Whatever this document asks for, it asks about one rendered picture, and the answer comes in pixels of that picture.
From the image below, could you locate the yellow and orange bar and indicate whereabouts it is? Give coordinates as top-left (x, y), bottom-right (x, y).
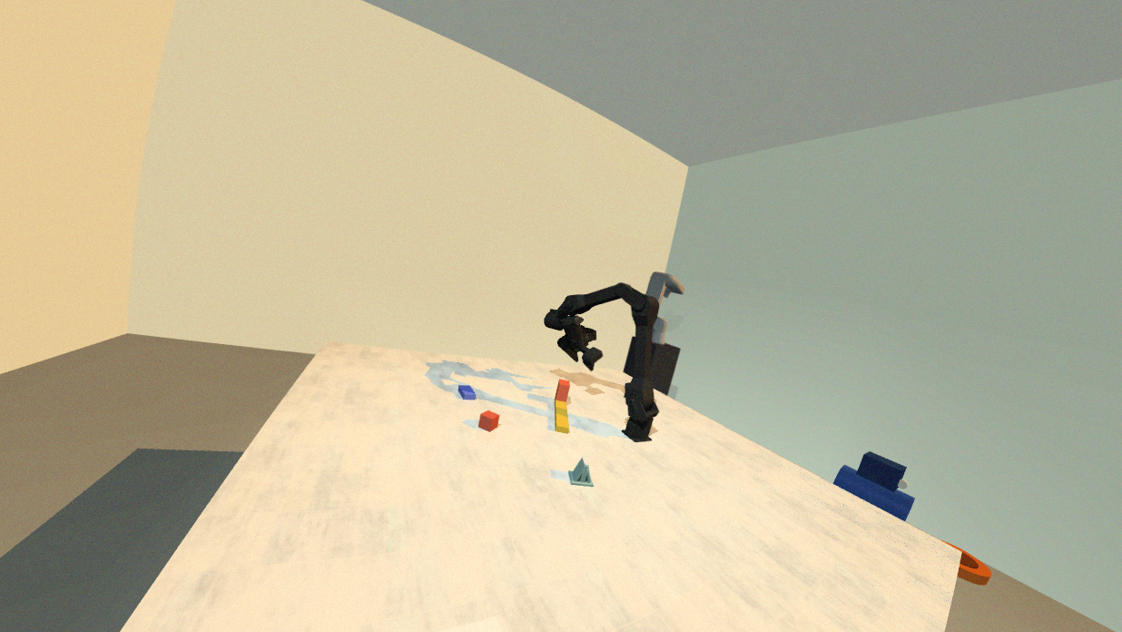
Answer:
top-left (555, 381), bottom-right (570, 434)

